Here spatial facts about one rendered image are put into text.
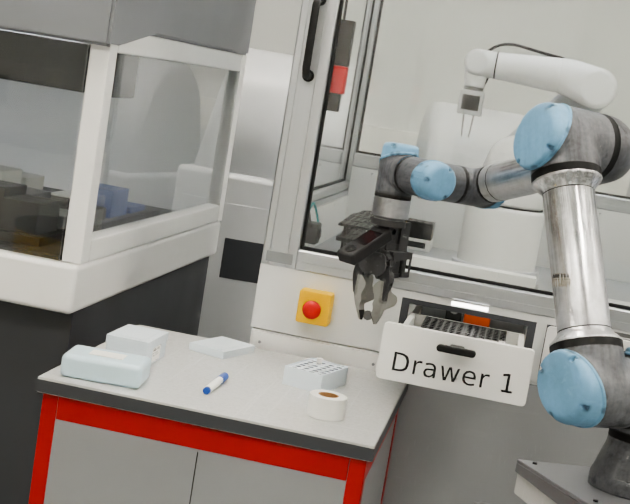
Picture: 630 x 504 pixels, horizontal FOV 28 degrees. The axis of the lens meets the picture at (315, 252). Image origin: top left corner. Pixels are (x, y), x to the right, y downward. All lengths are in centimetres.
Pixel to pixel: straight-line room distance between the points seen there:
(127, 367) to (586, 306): 83
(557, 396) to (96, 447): 84
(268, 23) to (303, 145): 318
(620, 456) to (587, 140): 51
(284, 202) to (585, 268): 92
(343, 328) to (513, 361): 50
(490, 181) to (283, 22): 355
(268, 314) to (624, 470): 101
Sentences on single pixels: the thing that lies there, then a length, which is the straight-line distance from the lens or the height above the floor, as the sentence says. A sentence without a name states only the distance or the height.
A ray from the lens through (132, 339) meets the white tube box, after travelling 247.
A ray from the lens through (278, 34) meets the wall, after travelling 590.
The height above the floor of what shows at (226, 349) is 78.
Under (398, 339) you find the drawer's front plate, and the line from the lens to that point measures 242.
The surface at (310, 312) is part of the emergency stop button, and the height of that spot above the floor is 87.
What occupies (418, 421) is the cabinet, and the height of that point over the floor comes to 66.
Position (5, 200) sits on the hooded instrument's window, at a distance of 270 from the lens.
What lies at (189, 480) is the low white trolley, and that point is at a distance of 229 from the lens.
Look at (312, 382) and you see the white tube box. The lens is 248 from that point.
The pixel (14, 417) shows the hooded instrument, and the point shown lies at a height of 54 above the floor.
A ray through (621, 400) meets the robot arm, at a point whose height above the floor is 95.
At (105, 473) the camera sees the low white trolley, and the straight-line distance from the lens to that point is 233.
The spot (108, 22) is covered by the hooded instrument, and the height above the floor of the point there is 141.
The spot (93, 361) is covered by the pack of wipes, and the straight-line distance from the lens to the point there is 231.
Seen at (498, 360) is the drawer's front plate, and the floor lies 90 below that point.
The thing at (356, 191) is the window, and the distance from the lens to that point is 275.
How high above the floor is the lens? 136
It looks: 8 degrees down
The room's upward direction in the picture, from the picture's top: 9 degrees clockwise
